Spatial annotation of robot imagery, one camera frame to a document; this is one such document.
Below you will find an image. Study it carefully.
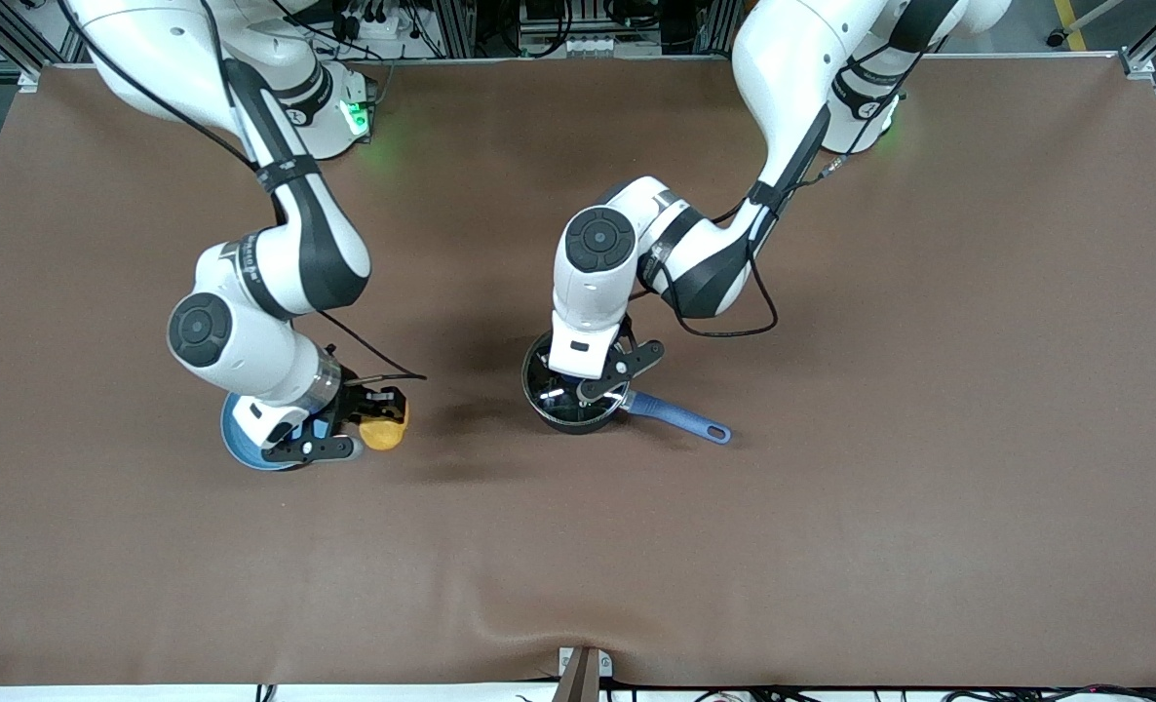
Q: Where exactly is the glass lid blue knob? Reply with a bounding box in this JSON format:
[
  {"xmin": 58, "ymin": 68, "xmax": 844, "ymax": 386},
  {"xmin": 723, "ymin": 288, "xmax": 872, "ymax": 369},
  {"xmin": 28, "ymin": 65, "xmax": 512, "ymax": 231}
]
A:
[{"xmin": 522, "ymin": 330, "xmax": 631, "ymax": 422}]

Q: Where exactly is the yellow potato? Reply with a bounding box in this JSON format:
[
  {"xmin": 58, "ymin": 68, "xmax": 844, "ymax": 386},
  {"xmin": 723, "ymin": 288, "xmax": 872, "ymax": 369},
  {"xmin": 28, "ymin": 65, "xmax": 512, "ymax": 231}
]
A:
[{"xmin": 359, "ymin": 402, "xmax": 410, "ymax": 451}]

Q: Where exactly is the brown table cover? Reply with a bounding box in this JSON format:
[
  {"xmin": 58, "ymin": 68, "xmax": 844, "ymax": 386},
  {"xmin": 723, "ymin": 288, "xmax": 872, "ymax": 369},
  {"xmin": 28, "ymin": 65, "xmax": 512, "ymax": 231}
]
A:
[{"xmin": 0, "ymin": 54, "xmax": 1156, "ymax": 688}]

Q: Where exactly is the black pot blue handle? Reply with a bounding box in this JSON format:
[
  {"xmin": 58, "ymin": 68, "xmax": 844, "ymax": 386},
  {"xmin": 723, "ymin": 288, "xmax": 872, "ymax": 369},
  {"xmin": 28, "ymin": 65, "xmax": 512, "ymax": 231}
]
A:
[{"xmin": 522, "ymin": 330, "xmax": 732, "ymax": 446}]

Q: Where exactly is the blue plate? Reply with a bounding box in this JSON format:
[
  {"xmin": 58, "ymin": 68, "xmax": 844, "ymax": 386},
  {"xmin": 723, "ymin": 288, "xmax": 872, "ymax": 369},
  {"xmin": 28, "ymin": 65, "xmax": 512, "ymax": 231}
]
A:
[{"xmin": 220, "ymin": 393, "xmax": 298, "ymax": 472}]

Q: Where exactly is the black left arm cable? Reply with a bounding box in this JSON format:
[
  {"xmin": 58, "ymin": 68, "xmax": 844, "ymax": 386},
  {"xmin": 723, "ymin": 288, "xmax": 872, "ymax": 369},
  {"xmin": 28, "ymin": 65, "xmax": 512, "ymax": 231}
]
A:
[{"xmin": 627, "ymin": 39, "xmax": 920, "ymax": 340}]

